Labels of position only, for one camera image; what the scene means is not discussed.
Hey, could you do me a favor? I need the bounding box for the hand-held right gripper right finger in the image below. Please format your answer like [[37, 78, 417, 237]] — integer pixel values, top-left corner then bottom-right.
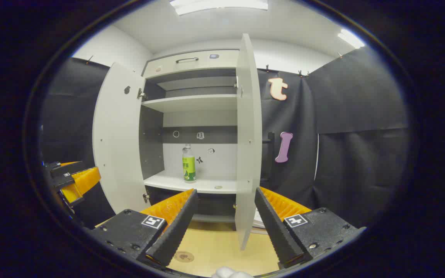
[[254, 186, 366, 270]]

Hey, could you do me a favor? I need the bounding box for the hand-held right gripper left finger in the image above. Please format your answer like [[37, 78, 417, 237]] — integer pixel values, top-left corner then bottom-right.
[[89, 188, 199, 270]]

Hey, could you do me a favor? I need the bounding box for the white cabinet door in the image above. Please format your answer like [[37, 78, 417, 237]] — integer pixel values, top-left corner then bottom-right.
[[234, 34, 263, 251], [92, 62, 148, 215]]

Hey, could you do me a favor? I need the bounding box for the green label bottle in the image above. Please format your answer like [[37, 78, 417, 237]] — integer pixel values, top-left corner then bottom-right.
[[182, 144, 197, 183]]

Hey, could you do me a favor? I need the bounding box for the white cabinet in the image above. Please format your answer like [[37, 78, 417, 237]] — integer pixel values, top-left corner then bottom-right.
[[139, 48, 242, 224]]

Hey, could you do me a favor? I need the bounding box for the black backdrop cloth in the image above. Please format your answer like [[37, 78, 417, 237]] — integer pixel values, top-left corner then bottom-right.
[[41, 46, 410, 230]]

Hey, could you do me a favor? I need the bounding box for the small ceiling light panel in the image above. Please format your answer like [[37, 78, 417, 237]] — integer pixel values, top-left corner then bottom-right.
[[338, 29, 365, 49]]

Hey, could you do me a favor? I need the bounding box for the large ceiling light panel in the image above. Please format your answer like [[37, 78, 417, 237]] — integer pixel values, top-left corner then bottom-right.
[[170, 0, 268, 16]]

